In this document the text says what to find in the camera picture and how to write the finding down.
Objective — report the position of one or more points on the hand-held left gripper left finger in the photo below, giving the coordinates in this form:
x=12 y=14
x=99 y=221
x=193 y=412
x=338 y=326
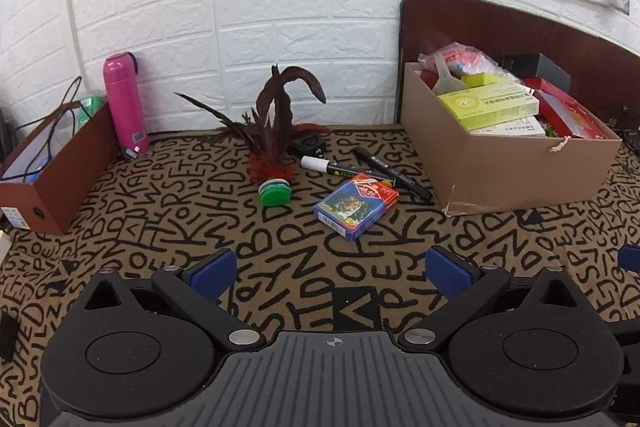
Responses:
x=215 y=274

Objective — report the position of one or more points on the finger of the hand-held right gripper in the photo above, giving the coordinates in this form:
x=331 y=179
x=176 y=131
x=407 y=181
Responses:
x=631 y=259

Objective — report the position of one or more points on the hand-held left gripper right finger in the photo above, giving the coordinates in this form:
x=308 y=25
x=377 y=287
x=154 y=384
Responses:
x=447 y=272

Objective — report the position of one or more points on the brown cardboard box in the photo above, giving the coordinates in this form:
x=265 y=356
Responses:
x=510 y=172

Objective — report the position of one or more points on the dark red feather shuttlecock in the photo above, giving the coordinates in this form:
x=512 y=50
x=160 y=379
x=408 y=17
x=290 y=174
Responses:
x=272 y=142

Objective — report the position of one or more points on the letter-patterned mat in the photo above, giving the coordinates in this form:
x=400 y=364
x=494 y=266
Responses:
x=175 y=217

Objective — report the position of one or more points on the blue playing card pack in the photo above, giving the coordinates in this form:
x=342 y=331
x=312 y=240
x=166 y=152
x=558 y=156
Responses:
x=352 y=207

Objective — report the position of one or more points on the black marker pen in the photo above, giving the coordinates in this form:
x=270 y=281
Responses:
x=380 y=164

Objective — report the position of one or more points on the red box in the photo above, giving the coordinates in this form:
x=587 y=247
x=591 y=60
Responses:
x=575 y=119

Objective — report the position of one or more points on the white-capped marker pen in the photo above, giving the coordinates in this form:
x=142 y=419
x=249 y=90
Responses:
x=320 y=164

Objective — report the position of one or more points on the white medicine box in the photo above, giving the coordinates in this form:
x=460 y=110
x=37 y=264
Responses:
x=515 y=129

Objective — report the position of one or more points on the small black gadget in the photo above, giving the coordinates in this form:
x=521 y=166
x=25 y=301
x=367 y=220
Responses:
x=307 y=144

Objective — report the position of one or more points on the large yellow-green medicine box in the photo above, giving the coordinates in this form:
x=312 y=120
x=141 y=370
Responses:
x=490 y=104

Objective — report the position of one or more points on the brown shoebox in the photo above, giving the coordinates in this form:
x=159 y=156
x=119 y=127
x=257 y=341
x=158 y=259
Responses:
x=55 y=192

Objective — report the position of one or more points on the pink thermos bottle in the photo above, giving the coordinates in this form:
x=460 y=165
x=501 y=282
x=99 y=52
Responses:
x=125 y=107

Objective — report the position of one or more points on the white plastic scoop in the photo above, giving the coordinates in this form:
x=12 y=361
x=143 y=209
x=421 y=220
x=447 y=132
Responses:
x=447 y=79

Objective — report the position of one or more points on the small yellow-green medicine box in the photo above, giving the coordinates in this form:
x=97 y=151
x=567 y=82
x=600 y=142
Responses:
x=487 y=79

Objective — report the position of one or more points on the small green box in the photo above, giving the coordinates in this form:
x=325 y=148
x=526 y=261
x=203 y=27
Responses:
x=92 y=107

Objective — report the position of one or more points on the black box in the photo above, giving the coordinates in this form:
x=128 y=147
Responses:
x=542 y=69

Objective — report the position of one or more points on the clear bag with pink contents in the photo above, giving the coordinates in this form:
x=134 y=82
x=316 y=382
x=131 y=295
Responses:
x=470 y=59

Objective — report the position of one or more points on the small black block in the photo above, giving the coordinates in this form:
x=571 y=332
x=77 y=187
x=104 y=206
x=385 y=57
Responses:
x=7 y=337

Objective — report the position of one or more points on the dark wooden board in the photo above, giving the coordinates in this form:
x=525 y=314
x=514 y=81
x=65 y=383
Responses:
x=500 y=27

